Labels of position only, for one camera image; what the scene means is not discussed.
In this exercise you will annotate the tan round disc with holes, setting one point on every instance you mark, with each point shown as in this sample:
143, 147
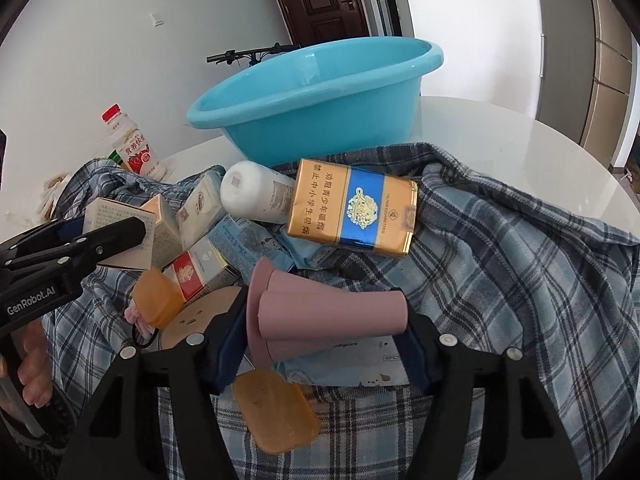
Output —
200, 315

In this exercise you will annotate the peach cardboard box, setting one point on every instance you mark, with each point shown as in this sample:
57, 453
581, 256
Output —
165, 230

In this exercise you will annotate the white wall switch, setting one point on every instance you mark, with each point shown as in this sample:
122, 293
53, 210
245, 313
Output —
158, 19

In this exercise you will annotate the gold and blue cigarette carton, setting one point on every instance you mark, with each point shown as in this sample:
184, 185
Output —
350, 207

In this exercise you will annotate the red cap yogurt drink bottle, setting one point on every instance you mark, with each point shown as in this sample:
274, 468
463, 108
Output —
132, 150

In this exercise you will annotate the light blue plastic basin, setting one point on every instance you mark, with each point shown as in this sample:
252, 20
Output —
310, 120

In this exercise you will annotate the person's left hand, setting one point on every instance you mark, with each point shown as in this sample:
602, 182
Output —
35, 375

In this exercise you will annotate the green packet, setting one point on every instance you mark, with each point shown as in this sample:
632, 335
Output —
117, 157

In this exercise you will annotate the white cardboard box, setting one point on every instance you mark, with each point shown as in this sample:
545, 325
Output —
200, 210

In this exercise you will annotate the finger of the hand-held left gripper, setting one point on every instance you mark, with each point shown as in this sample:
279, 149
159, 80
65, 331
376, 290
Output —
120, 235
67, 227

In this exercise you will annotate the gold and grey refrigerator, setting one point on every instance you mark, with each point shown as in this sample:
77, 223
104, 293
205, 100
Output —
565, 35

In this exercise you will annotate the light blue wipes pack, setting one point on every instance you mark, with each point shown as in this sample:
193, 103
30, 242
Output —
305, 255
350, 365
240, 240

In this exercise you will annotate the white lotion bottle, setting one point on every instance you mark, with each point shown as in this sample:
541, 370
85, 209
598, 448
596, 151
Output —
250, 190

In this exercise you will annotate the red and white box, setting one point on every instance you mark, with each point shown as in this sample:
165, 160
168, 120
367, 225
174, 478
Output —
200, 270

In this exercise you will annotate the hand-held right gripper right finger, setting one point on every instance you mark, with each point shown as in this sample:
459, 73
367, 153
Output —
415, 360

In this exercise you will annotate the clear snack bag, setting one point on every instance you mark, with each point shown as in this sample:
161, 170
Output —
55, 195

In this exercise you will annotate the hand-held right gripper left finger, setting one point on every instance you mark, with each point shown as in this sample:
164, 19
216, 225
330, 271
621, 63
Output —
230, 355

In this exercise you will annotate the blue plaid shirt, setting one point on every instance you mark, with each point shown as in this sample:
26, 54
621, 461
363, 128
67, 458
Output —
500, 285

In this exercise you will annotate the pink cup holder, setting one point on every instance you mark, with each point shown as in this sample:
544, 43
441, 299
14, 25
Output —
325, 310

